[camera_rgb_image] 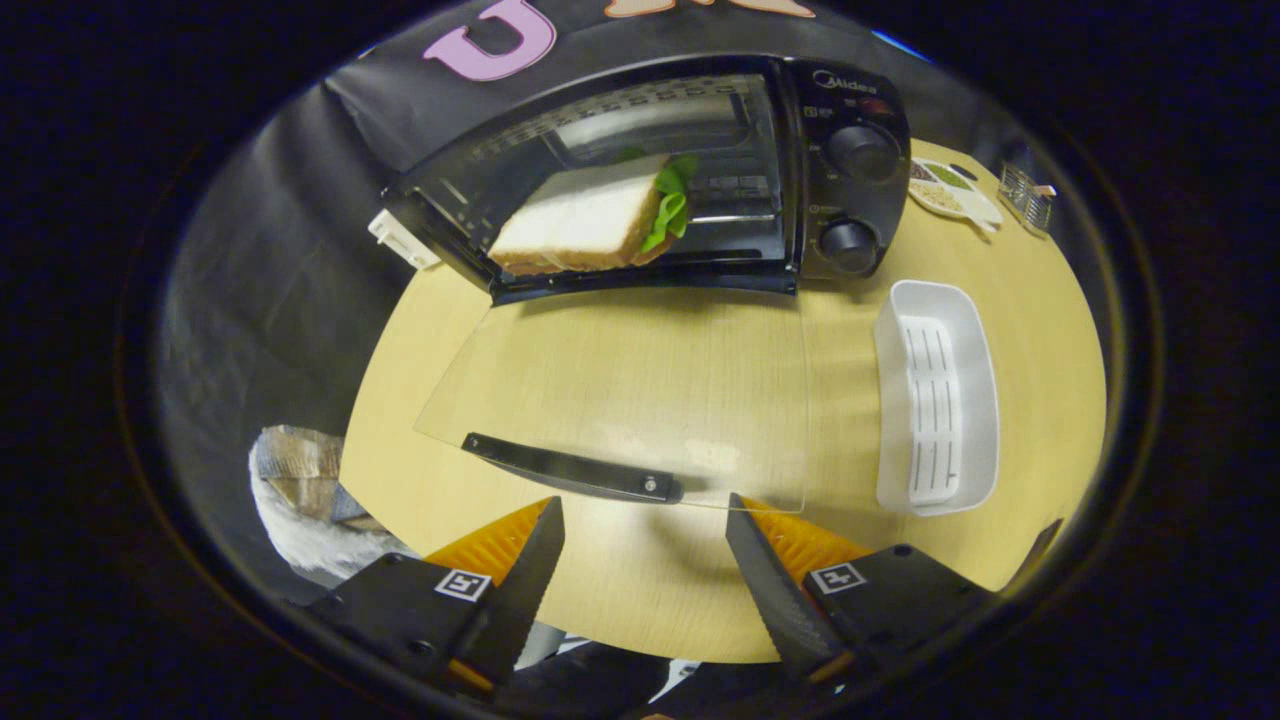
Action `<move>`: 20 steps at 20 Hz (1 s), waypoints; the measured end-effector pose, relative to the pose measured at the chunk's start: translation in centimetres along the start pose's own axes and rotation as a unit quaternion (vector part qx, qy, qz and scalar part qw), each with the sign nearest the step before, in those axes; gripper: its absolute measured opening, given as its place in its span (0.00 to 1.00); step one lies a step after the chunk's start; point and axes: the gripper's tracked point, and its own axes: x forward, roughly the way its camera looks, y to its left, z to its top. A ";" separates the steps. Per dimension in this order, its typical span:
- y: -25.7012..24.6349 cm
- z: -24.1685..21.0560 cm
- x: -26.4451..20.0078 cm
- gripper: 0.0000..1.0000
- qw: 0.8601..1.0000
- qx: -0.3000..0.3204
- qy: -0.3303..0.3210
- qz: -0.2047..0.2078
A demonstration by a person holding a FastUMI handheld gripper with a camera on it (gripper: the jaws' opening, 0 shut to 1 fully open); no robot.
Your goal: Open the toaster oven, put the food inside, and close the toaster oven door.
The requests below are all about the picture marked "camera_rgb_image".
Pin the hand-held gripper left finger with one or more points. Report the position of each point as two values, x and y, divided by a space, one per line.
520 600

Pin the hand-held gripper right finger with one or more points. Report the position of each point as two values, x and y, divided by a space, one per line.
775 600

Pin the lettuce sandwich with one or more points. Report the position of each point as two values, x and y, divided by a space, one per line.
580 220

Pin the black toaster oven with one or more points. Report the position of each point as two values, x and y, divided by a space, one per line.
850 200

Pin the crumpled grey and white cloth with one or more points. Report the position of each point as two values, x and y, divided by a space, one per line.
310 520

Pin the white plastic tray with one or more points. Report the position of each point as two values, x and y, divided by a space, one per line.
935 400

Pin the black table clamp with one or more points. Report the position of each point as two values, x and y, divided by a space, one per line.
1035 550

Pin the white plastic box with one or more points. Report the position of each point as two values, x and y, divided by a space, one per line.
400 240

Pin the white divided plate with grains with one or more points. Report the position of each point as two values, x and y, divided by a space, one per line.
950 195

